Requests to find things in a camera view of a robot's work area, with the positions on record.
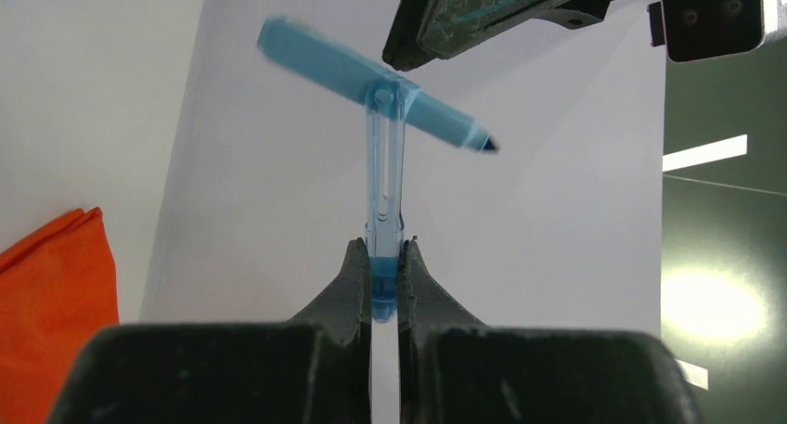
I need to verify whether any blue pen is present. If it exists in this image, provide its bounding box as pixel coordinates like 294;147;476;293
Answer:
257;16;499;323

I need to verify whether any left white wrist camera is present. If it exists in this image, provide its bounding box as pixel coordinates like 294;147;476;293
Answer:
652;0;786;63

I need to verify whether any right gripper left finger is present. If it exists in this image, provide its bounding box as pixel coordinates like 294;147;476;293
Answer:
48;239;371;423

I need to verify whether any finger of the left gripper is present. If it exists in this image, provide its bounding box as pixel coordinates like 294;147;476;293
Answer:
381;0;573;71

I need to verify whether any folded orange cloth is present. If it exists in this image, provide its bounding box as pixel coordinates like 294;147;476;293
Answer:
1;207;119;423

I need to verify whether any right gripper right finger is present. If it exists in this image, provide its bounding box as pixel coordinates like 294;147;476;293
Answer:
397;239;703;423

